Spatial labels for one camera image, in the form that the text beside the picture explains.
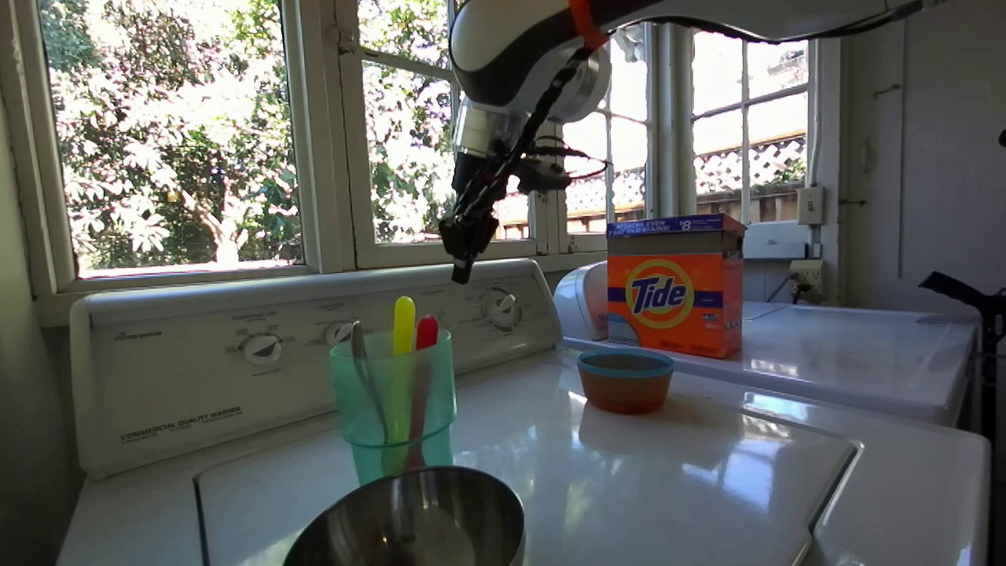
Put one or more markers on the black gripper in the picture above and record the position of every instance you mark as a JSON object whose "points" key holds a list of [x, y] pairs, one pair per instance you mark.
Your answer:
{"points": [[481, 191]]}

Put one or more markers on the large white dial knob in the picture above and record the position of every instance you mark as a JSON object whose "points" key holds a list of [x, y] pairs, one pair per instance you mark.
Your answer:
{"points": [[503, 310]]}

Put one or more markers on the red plastic utensil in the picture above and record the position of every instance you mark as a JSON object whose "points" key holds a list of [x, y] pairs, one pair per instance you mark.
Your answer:
{"points": [[425, 334]]}

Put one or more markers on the yellow plastic utensil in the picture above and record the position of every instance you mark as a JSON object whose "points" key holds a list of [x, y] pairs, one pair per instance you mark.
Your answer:
{"points": [[403, 326]]}

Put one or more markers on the grey plastic utensil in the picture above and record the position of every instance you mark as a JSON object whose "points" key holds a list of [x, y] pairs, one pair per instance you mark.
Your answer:
{"points": [[363, 350]]}

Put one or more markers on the small white dial knob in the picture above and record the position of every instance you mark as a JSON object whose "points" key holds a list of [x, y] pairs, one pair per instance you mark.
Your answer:
{"points": [[262, 347], [337, 331]]}

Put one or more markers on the green translucent plastic cup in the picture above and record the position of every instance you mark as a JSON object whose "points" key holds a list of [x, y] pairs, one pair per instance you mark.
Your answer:
{"points": [[363, 420]]}

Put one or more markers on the orange bowl with blue rim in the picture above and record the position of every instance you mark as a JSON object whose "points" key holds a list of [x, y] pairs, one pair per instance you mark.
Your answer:
{"points": [[628, 386]]}

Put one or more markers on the orange Tide detergent box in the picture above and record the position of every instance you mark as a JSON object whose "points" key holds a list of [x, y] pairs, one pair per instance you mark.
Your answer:
{"points": [[677, 294]]}

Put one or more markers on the white washing machine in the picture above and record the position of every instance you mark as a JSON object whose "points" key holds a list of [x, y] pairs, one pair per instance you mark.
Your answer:
{"points": [[586, 474]]}

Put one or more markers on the stainless steel bowl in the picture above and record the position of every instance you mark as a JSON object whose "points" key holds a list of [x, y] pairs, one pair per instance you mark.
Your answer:
{"points": [[420, 519]]}

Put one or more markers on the small white box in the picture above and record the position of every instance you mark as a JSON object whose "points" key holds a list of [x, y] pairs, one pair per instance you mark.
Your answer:
{"points": [[773, 241]]}

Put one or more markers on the white dryer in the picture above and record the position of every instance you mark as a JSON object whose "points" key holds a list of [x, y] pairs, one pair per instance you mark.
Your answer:
{"points": [[836, 356]]}

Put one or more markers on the black tripod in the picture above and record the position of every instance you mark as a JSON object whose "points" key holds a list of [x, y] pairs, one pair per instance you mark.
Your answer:
{"points": [[977, 316]]}

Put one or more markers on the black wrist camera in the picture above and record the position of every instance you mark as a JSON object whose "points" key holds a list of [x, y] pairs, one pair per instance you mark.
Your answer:
{"points": [[546, 171]]}

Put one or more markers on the white window frame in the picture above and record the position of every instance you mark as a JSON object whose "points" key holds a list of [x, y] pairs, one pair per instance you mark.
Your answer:
{"points": [[325, 158]]}

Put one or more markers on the wall electrical outlet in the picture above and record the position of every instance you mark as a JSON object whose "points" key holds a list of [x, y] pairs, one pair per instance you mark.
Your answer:
{"points": [[814, 206]]}

